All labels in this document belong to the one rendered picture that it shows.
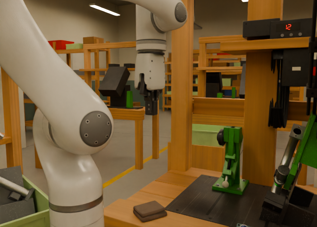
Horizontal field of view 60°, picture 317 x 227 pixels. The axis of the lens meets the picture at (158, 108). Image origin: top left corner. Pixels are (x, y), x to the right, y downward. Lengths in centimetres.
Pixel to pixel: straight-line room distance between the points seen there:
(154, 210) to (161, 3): 68
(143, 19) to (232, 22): 1061
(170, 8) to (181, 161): 99
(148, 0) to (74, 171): 42
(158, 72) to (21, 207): 73
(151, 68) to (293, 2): 1066
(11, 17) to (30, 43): 5
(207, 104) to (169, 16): 88
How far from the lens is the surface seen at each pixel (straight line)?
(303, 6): 1126
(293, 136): 105
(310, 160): 100
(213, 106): 149
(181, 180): 140
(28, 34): 57
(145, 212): 100
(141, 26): 76
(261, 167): 140
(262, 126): 136
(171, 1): 69
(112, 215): 105
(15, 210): 119
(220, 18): 1146
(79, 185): 62
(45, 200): 111
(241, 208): 113
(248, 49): 124
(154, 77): 75
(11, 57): 57
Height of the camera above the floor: 139
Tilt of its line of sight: 6 degrees down
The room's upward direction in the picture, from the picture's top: straight up
